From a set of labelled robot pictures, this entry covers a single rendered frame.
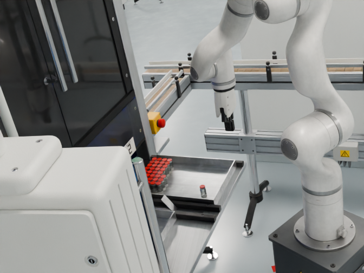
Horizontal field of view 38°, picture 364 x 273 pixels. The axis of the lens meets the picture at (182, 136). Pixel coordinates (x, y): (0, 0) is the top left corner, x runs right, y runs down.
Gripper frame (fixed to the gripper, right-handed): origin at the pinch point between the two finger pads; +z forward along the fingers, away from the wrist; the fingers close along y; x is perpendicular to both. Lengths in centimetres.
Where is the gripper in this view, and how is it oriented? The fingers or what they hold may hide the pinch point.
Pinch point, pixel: (229, 125)
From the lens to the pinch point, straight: 190.8
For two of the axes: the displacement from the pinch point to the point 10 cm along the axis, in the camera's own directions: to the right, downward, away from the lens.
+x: 9.1, 0.4, -4.0
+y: -3.7, 5.1, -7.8
